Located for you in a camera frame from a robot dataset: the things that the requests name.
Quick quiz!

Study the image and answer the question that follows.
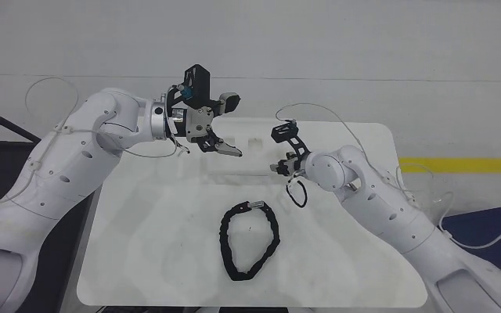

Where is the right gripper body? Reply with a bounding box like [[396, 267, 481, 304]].
[[269, 153, 308, 178]]

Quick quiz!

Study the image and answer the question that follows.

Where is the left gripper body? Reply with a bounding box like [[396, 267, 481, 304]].
[[150, 99, 216, 144]]

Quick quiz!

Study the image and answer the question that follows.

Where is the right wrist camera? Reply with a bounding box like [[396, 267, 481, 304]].
[[270, 120, 312, 166]]

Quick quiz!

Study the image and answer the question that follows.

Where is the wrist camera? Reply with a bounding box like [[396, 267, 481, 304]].
[[168, 63, 221, 112], [270, 120, 312, 166]]

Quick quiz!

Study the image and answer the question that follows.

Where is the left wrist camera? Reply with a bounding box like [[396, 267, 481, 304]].
[[168, 63, 221, 112]]

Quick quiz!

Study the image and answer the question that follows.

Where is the black cable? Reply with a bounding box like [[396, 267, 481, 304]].
[[285, 178, 309, 209]]

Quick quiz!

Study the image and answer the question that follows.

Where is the black fabric chain lock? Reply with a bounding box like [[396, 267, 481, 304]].
[[218, 200, 282, 282]]

